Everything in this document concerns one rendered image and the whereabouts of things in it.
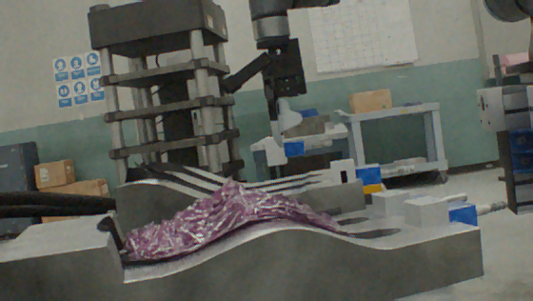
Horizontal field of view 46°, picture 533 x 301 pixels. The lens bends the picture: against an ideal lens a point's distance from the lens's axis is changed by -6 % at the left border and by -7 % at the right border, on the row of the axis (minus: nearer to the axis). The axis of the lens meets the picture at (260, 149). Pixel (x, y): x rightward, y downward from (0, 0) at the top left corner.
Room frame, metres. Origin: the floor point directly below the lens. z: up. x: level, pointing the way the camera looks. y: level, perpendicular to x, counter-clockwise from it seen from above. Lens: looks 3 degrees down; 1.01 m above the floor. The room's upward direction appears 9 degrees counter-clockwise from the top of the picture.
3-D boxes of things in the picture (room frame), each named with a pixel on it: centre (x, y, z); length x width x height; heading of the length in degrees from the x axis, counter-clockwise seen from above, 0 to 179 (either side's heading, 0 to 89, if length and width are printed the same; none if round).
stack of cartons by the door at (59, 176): (7.58, 2.25, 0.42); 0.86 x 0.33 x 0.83; 83
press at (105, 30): (5.77, 0.65, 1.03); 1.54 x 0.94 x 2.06; 173
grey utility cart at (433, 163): (6.99, -1.39, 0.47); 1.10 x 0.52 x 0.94; 91
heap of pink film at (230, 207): (0.76, 0.05, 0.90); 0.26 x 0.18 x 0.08; 101
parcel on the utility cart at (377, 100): (7.02, -1.23, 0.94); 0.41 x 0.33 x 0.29; 91
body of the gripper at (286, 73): (1.33, -0.06, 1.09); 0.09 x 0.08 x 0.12; 84
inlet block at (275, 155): (1.33, -0.08, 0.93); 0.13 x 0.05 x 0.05; 84
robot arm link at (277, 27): (1.34, -0.06, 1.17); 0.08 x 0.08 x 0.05
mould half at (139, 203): (1.12, 0.09, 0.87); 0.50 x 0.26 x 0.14; 84
